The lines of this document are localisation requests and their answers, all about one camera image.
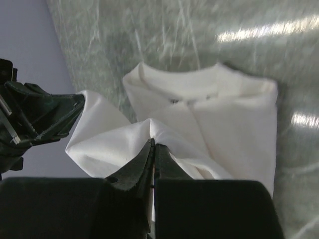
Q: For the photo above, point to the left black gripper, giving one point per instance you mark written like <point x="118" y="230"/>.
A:
<point x="30" y="116"/>

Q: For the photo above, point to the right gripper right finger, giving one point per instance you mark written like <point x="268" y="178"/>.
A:
<point x="186" y="208"/>

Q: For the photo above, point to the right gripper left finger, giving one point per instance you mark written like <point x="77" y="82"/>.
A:
<point x="116" y="207"/>

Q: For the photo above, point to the white Coca-Cola t-shirt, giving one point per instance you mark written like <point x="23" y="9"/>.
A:
<point x="218" y="123"/>

